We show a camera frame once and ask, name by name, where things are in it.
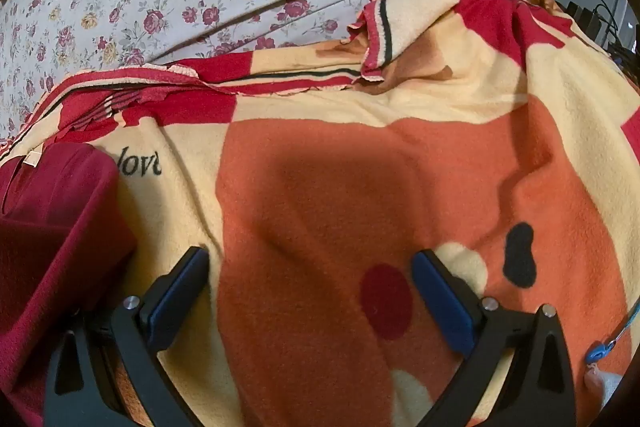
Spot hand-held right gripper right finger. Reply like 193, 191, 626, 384
410, 249, 587, 427

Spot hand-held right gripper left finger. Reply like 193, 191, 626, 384
45, 246, 211, 427

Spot maroon garment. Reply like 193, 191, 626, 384
0, 141, 139, 427

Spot red cream orange printed blanket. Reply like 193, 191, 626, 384
0, 0, 640, 427

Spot white cloth piece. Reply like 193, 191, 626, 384
582, 362, 627, 409

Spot blue lanyard with clip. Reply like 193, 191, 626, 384
584, 296, 640, 366

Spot black cable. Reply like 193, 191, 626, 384
544, 0, 632, 52

